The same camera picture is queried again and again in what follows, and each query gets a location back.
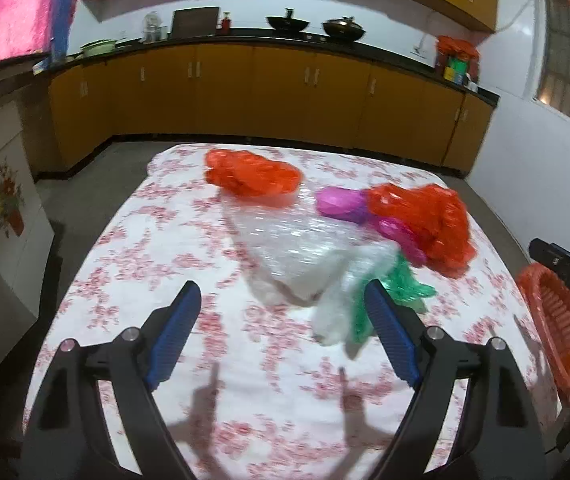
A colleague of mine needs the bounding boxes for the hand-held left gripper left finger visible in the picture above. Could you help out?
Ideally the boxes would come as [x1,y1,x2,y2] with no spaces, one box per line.
[22,280,203,480]

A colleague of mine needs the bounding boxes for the dark cutting board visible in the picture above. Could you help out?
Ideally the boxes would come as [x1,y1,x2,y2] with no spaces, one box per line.
[171,6,221,37]

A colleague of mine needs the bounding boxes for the small orange plastic bag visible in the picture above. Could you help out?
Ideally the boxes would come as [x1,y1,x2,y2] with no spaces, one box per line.
[204,149,302,207]

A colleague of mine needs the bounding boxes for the wooden base cabinet run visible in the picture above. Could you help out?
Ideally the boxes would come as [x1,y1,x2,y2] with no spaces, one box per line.
[48,42,496,178]

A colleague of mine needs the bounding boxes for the white wall cable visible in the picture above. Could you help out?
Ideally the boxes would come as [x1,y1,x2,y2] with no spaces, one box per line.
[410,0,536,56]

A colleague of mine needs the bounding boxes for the jar with plastic bag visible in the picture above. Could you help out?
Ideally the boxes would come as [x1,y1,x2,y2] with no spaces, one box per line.
[141,11,168,43]

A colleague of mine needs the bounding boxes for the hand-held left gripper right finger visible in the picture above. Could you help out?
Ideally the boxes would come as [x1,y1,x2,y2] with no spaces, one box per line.
[363,280,548,480]

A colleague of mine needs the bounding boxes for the black wok with knob lid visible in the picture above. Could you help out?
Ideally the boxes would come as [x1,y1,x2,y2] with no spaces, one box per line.
[266,8,311,33]

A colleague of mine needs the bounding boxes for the green and white plastic bag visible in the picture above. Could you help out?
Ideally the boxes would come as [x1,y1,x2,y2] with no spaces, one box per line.
[312,247,436,347]

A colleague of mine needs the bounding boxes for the floral tablecloth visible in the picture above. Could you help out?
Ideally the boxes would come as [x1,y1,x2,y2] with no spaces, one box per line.
[24,142,563,480]

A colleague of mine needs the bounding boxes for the blue curtain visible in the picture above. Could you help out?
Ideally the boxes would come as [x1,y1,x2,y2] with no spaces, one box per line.
[48,0,80,63]

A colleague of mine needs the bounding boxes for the clear plastic bag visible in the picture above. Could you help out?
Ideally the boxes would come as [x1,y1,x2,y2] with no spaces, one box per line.
[222,192,398,306]

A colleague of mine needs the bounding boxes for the black wok with domed lid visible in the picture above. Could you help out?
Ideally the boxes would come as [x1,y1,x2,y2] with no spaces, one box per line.
[321,16,367,42]

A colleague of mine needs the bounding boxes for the green basin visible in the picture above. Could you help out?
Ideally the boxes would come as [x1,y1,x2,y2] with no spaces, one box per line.
[81,39,117,57]

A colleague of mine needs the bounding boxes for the black kitchen countertop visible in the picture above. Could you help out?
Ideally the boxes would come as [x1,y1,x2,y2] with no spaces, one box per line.
[0,30,500,107]

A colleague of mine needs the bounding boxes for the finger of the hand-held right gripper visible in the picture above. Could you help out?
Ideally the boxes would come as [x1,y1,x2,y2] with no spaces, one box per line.
[528,238,570,279]

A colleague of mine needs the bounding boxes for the large red-orange plastic bag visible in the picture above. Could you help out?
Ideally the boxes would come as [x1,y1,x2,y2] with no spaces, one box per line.
[365,184,476,278]

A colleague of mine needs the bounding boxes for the red bag over rack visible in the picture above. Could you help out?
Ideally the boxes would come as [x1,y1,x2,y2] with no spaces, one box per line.
[436,36,480,83]

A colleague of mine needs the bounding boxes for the magenta plastic bag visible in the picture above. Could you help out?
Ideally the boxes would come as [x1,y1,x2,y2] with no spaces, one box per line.
[315,186,428,267]

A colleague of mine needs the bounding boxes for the red plastic basket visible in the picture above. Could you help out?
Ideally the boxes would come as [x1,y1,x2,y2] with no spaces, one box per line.
[517,265,570,401]
[516,264,570,401]

